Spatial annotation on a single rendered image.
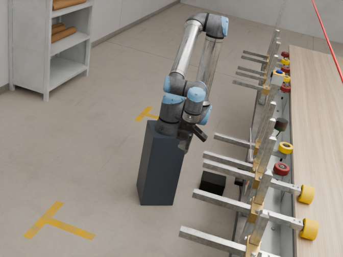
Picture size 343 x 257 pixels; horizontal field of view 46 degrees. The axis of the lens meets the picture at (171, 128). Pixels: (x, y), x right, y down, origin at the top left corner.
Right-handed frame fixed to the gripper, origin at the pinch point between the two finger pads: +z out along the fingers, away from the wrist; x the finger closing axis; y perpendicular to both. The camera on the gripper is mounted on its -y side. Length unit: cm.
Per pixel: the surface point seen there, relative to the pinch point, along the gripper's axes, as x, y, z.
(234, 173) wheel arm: 26.4, -26.4, -12.1
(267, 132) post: -2.3, -37.8, -23.4
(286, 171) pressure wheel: 3, -53, -8
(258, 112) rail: -108, -38, 13
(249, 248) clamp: 75, -37, -14
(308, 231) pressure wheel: 54, -60, -13
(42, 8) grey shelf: -155, 176, -12
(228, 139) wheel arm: -23.6, -20.3, -2.4
